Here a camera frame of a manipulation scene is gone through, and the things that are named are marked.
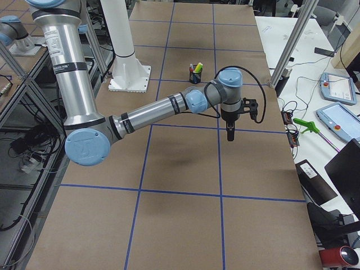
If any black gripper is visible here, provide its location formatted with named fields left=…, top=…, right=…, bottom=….
left=220, top=100, right=241, bottom=141

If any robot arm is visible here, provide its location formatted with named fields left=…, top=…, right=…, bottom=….
left=29, top=1, right=245, bottom=166
left=1, top=15, right=44, bottom=56

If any black mesh pen cup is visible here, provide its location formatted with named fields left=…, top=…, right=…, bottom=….
left=189, top=70, right=202, bottom=84

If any green highlighter pen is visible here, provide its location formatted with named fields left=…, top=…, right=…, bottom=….
left=193, top=62, right=203, bottom=74

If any green plastic grabber tool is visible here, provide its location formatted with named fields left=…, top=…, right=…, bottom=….
left=293, top=118, right=320, bottom=134

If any brown paper table cover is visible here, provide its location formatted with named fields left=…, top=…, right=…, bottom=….
left=26, top=2, right=322, bottom=269

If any black box on desk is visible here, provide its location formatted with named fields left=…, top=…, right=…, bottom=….
left=295, top=160, right=337, bottom=205

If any near teach pendant tablet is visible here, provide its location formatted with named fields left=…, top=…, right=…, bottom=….
left=316, top=102, right=359, bottom=143

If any teach pendant tablet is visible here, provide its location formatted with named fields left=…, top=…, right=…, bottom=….
left=320, top=73, right=357, bottom=106
left=316, top=102, right=359, bottom=143

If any black smartphone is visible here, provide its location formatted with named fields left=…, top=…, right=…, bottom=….
left=314, top=47, right=335, bottom=57

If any far teach pendant tablet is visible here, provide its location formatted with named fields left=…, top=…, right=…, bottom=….
left=320, top=73, right=357, bottom=106

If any black monitor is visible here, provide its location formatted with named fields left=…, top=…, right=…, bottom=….
left=325, top=139, right=359, bottom=219

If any red cylindrical speaker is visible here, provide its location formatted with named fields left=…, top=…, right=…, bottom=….
left=319, top=246, right=359, bottom=268

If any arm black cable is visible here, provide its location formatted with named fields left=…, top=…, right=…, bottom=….
left=204, top=66, right=267, bottom=124

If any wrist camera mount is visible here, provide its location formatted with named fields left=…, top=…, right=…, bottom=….
left=239, top=98, right=258, bottom=121

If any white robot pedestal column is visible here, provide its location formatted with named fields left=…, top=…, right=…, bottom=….
left=100, top=0, right=152, bottom=93

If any aluminium frame post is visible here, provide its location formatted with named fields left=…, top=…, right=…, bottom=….
left=269, top=0, right=318, bottom=88

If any aluminium frame rack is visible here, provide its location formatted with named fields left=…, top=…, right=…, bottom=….
left=1, top=1, right=109, bottom=269

